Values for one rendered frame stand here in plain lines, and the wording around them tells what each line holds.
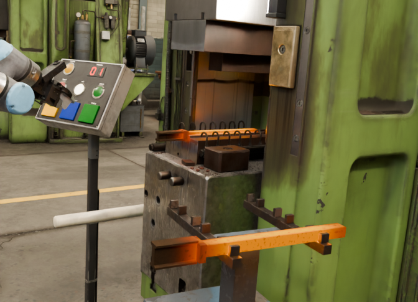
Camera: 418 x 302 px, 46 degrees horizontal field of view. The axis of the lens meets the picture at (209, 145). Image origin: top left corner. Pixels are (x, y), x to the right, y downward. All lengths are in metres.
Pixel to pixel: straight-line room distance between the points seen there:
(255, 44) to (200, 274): 0.75
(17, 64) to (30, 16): 4.89
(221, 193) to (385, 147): 0.50
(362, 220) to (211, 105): 0.70
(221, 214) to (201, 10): 0.62
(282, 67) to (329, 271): 0.60
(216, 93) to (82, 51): 4.68
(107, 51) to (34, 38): 0.90
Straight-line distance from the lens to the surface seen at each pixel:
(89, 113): 1.93
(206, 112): 1.89
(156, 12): 10.77
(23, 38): 6.50
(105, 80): 1.98
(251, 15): 1.58
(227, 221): 1.53
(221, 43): 1.58
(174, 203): 1.17
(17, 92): 1.47
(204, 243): 0.90
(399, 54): 1.64
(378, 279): 1.80
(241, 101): 1.98
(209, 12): 1.53
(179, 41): 1.66
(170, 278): 1.70
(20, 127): 6.52
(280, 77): 1.44
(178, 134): 1.60
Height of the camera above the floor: 1.27
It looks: 11 degrees down
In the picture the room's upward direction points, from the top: 4 degrees clockwise
